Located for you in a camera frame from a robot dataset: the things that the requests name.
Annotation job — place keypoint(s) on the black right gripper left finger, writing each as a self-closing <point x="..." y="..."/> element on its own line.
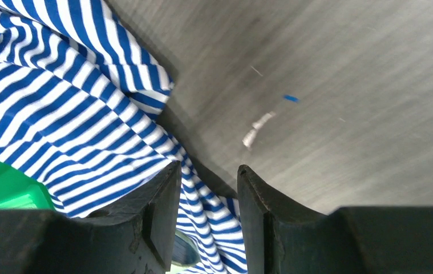
<point x="134" y="234"/>

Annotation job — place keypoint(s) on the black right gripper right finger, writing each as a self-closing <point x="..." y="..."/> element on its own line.
<point x="284" y="236"/>

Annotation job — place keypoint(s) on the green card holder wallet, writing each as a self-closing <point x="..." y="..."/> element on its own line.
<point x="185" y="253"/>

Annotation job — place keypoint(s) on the blue white striped cloth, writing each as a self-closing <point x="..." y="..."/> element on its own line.
<point x="79" y="100"/>

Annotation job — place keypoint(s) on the green plastic bin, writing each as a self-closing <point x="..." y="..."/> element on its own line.
<point x="18" y="191"/>

